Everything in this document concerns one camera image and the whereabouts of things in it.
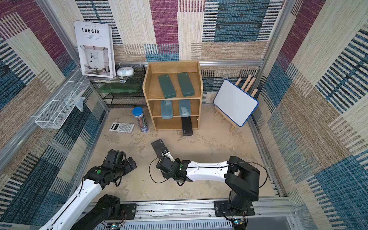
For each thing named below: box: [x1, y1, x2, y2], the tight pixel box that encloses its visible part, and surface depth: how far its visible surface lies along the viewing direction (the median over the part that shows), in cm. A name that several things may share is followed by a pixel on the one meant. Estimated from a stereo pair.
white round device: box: [116, 66, 135, 77], surface depth 89 cm
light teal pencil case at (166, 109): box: [161, 99, 173, 120], surface depth 96 cm
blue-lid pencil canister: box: [131, 106, 150, 133], surface depth 96 cm
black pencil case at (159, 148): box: [151, 138, 169, 159], surface depth 91 cm
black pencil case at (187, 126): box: [181, 116, 194, 137], surface depth 103 cm
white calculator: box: [108, 122, 136, 134], surface depth 108 cm
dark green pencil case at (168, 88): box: [158, 74, 177, 99], surface depth 89 cm
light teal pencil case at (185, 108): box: [179, 99, 192, 117], surface depth 96 cm
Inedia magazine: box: [73, 20, 116, 79], surface depth 79 cm
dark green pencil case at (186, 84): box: [177, 72, 196, 97], surface depth 89 cm
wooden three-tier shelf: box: [142, 60, 204, 131], surface depth 93 cm
